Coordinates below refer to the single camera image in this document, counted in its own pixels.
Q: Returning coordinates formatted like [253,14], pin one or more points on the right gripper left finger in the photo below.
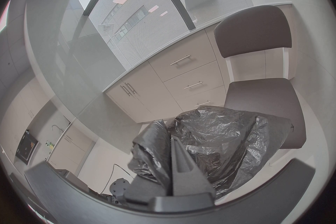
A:
[141,190]

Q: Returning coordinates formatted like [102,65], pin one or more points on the dark grey padded chair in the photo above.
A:
[262,102]

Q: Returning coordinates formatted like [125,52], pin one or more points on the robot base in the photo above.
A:
[76,181]

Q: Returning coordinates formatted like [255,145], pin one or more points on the black plastic bag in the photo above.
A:
[223,133]

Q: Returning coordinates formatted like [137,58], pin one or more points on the black built-in oven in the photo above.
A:
[26,146]

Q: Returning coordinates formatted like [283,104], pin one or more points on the pale kitchen cabinet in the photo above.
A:
[68,149]

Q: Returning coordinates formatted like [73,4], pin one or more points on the beige cabinet with drawers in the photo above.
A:
[183,73]

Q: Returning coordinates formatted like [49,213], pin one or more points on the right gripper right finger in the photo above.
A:
[189,186]

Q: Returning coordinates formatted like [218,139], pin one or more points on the window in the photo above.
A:
[147,20]

